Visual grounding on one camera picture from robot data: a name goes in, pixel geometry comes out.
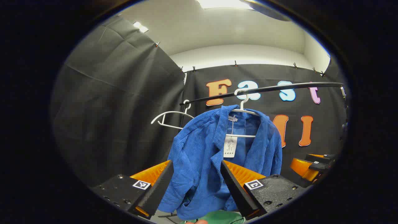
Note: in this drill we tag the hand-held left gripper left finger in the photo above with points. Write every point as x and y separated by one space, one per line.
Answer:
157 191

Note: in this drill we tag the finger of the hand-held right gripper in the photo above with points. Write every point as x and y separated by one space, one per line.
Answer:
323 158
301 168

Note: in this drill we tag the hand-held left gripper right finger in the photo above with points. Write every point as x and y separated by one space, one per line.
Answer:
238 191

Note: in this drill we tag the green laundry hamper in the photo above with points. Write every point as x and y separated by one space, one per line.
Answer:
224 217

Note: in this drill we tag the white clothes hanger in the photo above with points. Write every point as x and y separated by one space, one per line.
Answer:
169 113
242 102

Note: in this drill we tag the row of small black clips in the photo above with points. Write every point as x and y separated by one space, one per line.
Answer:
235 64

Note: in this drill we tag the small ceiling light panel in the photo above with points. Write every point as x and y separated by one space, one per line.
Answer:
141 27

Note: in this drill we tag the large ceiling light panel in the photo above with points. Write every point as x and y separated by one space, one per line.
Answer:
224 3

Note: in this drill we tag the black clothes rail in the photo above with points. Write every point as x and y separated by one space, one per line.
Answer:
279 88

